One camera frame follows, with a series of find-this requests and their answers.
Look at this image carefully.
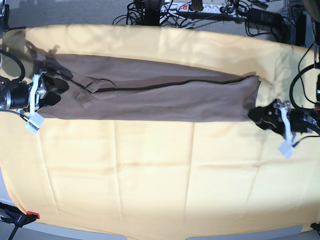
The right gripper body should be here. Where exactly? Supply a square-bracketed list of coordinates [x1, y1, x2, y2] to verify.
[28, 72, 49, 115]

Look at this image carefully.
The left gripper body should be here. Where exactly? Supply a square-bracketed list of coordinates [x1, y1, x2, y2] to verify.
[272, 99, 297, 137]

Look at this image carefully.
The brown T-shirt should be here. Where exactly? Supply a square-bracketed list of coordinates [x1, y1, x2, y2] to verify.
[30, 49, 261, 123]

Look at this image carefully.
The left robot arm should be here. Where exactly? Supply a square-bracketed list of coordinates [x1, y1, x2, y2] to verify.
[248, 53, 320, 139]

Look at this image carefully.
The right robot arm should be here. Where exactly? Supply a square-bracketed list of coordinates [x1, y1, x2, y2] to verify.
[0, 50, 69, 113]

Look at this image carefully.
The black computer tower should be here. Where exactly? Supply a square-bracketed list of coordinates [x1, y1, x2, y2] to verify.
[295, 12, 307, 47]

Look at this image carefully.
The black power adapter brick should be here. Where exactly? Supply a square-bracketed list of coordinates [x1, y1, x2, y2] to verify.
[246, 8, 283, 28]

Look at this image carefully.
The black clamp at right corner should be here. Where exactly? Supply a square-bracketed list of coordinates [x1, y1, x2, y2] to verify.
[310, 222, 320, 234]

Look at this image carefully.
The blue and red clamp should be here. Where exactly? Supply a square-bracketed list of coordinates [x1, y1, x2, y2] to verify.
[0, 202, 40, 240]

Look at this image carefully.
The yellow table cloth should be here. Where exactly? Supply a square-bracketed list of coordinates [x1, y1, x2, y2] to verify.
[0, 24, 320, 240]

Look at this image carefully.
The white power strip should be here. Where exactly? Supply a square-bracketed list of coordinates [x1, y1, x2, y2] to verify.
[160, 2, 226, 14]

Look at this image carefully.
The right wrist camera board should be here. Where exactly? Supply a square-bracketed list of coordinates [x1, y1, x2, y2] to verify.
[25, 112, 45, 134]

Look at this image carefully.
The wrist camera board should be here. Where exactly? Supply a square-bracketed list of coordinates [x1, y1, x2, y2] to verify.
[278, 141, 294, 159]
[25, 112, 45, 134]

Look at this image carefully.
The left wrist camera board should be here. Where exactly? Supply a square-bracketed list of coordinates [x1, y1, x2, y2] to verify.
[278, 141, 294, 159]

